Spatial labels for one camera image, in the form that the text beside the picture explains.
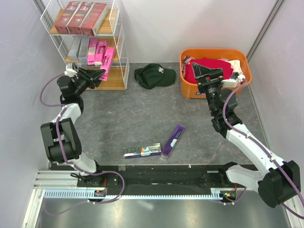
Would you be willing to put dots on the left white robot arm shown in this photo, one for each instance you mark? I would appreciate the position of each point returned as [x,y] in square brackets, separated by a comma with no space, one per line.
[61,141]

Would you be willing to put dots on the red folded cloth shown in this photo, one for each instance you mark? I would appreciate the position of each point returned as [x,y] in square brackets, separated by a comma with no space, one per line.
[206,62]

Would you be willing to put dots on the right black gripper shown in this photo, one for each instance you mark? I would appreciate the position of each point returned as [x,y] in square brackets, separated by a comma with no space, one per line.
[200,71]

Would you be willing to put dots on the dark green baseball cap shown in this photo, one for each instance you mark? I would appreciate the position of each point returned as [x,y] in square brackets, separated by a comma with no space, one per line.
[154,75]

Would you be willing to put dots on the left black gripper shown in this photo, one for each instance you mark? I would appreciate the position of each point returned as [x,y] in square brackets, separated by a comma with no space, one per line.
[91,77]

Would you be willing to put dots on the white pink cloth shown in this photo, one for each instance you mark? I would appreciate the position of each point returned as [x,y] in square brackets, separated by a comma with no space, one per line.
[232,68]

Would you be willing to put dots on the silver R&O toothpaste box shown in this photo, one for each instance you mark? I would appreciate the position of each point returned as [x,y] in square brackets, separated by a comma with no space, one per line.
[142,151]

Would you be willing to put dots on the red white toothpaste box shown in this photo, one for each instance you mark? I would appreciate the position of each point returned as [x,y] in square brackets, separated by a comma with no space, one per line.
[94,19]

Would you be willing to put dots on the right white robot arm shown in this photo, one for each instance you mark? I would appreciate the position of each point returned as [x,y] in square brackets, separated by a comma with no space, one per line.
[275,180]

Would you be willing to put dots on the purple toothpaste box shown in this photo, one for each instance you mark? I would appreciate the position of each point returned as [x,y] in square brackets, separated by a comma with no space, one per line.
[171,143]

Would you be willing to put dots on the white wire wooden shelf rack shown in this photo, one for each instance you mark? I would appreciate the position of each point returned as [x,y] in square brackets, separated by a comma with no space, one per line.
[111,30]

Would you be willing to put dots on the pink toothpaste box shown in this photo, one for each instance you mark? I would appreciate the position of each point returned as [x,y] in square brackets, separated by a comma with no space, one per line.
[100,52]
[107,63]
[91,51]

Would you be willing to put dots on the patterned cloth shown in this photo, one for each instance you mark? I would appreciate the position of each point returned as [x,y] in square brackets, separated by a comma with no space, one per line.
[185,61]

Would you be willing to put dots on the grey cable duct rail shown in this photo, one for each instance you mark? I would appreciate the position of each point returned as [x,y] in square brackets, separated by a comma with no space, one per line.
[152,192]

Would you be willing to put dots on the orange plastic basket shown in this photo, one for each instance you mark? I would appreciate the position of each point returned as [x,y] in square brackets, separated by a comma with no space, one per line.
[190,90]

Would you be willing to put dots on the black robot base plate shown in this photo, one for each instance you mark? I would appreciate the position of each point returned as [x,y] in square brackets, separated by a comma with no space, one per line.
[199,176]

